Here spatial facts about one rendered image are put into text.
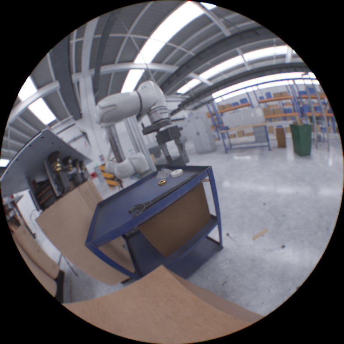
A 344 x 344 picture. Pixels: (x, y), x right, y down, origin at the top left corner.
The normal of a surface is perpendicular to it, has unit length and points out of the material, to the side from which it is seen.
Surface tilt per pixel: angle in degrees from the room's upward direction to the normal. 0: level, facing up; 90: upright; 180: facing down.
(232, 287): 0
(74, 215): 90
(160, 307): 0
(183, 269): 0
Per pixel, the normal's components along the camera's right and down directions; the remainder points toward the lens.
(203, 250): -0.35, -0.89
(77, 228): 0.88, -0.21
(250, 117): -0.72, 0.45
